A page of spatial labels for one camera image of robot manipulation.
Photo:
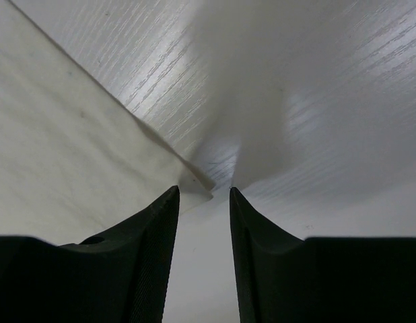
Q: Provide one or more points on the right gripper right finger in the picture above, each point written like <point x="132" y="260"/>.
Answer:
<point x="281" y="278"/>

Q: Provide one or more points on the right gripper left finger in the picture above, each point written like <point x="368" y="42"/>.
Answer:
<point x="118" y="275"/>

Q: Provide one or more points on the white t shirt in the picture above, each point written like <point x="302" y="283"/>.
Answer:
<point x="73" y="160"/>

